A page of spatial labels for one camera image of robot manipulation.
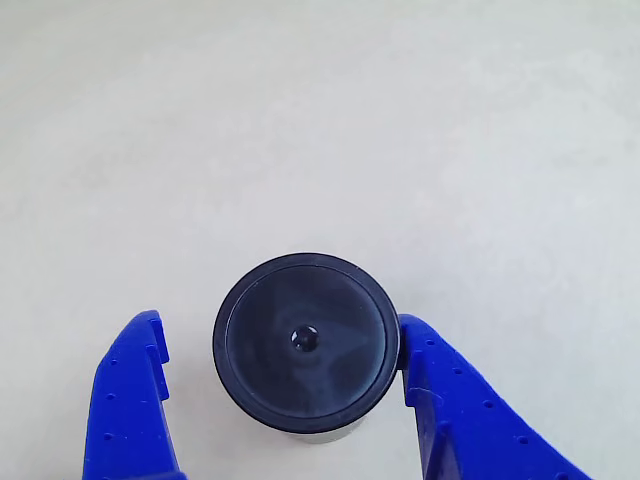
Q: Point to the black cylinder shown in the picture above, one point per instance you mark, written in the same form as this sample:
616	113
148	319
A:
305	345

